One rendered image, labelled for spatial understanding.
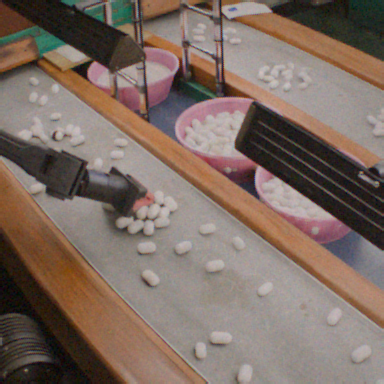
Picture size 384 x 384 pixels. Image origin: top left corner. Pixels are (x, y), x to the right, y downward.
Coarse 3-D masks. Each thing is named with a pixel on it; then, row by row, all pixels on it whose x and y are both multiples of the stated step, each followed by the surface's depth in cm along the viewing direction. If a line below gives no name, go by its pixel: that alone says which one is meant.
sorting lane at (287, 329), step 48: (0, 96) 180; (48, 96) 178; (48, 144) 157; (96, 144) 156; (192, 192) 139; (96, 240) 128; (144, 240) 127; (192, 240) 127; (144, 288) 117; (192, 288) 116; (240, 288) 116; (288, 288) 115; (192, 336) 107; (240, 336) 106; (288, 336) 106; (336, 336) 105
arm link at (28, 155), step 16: (0, 128) 117; (0, 144) 115; (16, 144) 115; (32, 144) 115; (16, 160) 115; (32, 160) 114; (48, 160) 117; (64, 160) 114; (32, 176) 115; (48, 176) 114; (64, 176) 114; (64, 192) 115
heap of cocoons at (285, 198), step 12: (276, 180) 140; (264, 192) 140; (276, 192) 137; (288, 192) 139; (276, 204) 135; (288, 204) 134; (300, 204) 134; (312, 204) 134; (312, 216) 132; (324, 216) 130; (312, 228) 128
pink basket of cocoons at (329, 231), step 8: (344, 152) 143; (360, 160) 141; (256, 176) 137; (264, 176) 142; (256, 184) 135; (264, 200) 131; (272, 208) 130; (288, 216) 127; (296, 216) 126; (296, 224) 129; (304, 224) 128; (312, 224) 127; (320, 224) 127; (328, 224) 127; (336, 224) 128; (344, 224) 129; (304, 232) 131; (320, 232) 130; (328, 232) 130; (336, 232) 131; (344, 232) 133; (320, 240) 132; (328, 240) 133
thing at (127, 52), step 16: (16, 0) 152; (32, 0) 146; (48, 0) 140; (32, 16) 145; (48, 16) 139; (64, 16) 134; (80, 16) 130; (48, 32) 139; (64, 32) 133; (80, 32) 129; (96, 32) 124; (112, 32) 121; (80, 48) 128; (96, 48) 124; (112, 48) 120; (128, 48) 120; (112, 64) 119; (128, 64) 122
